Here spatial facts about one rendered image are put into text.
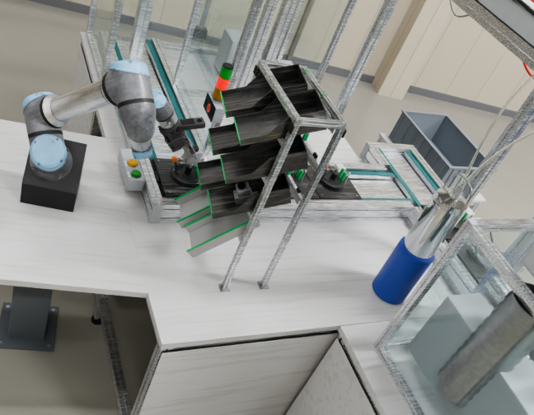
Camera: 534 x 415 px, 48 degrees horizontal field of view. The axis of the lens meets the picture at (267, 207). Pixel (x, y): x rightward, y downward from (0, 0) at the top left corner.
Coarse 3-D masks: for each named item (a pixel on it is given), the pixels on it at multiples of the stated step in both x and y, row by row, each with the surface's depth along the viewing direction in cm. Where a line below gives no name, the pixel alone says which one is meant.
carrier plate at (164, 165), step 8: (152, 160) 258; (160, 160) 258; (168, 160) 260; (184, 160) 264; (160, 168) 254; (168, 168) 256; (160, 176) 250; (168, 176) 252; (168, 184) 248; (176, 184) 249; (168, 192) 244; (176, 192) 246; (184, 192) 247
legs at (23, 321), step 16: (16, 288) 257; (32, 288) 258; (16, 304) 264; (32, 304) 265; (48, 304) 267; (0, 320) 284; (16, 320) 271; (32, 320) 273; (48, 320) 292; (0, 336) 278; (16, 336) 278; (32, 336) 280; (48, 336) 286
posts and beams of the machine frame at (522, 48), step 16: (272, 0) 299; (464, 0) 187; (272, 16) 306; (384, 16) 308; (480, 16) 181; (496, 16) 177; (256, 32) 312; (496, 32) 176; (512, 32) 171; (256, 48) 317; (368, 48) 319; (512, 48) 171; (528, 48) 166; (528, 64) 166; (240, 80) 330; (352, 80) 330
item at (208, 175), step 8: (216, 160) 225; (200, 168) 225; (208, 168) 225; (216, 168) 224; (200, 176) 222; (208, 176) 222; (216, 176) 221; (200, 184) 216; (208, 184) 216; (216, 184) 217; (224, 184) 217
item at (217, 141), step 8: (208, 128) 215; (216, 128) 215; (224, 128) 216; (232, 128) 217; (216, 136) 215; (224, 136) 214; (232, 136) 214; (216, 144) 211; (224, 144) 211; (232, 144) 210; (216, 152) 207; (224, 152) 207
